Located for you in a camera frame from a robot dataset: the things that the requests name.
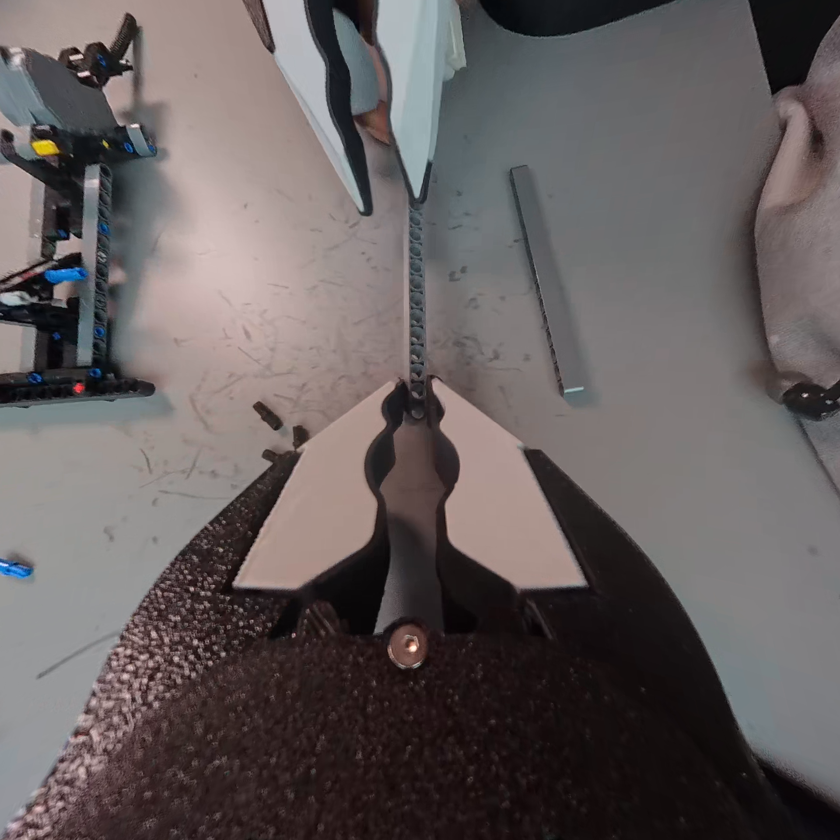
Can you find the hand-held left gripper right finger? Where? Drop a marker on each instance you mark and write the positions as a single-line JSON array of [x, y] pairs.
[[512, 525]]

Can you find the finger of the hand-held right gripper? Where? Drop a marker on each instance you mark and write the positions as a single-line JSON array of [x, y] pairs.
[[308, 65], [417, 79]]

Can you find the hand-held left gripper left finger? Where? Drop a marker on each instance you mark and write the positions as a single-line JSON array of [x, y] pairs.
[[315, 525]]

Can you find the long black toy beam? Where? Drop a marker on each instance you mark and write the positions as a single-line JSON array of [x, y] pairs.
[[65, 388], [548, 282], [417, 295]]

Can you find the partly built toy chassis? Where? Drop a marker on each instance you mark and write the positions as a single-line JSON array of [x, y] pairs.
[[98, 262]]

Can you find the grey desk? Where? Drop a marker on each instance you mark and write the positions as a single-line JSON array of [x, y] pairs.
[[656, 262]]

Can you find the person's right hand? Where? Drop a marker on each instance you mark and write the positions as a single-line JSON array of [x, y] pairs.
[[377, 128]]

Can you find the blue toy pin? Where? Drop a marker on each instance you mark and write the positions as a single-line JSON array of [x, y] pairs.
[[14, 568]]

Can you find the person's beige clothing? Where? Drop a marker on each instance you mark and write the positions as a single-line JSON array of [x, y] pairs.
[[800, 229]]

